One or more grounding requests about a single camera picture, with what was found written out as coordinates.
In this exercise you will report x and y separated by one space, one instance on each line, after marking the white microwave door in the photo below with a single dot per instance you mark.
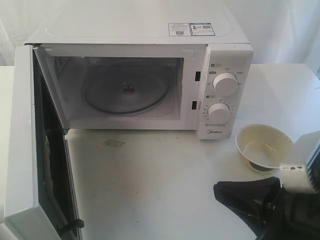
40 198

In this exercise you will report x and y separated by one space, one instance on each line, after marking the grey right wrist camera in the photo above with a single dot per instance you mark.
300 169

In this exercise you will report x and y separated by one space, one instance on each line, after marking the white Midea microwave oven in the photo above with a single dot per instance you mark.
207 51

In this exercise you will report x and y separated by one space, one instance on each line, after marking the clear tape patch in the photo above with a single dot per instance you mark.
113 143

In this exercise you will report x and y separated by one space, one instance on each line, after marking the glass microwave turntable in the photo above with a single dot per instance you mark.
128 86

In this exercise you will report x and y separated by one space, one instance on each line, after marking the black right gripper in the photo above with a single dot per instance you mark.
271 212

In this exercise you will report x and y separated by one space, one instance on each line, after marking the cream ceramic bowl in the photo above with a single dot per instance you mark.
262 147

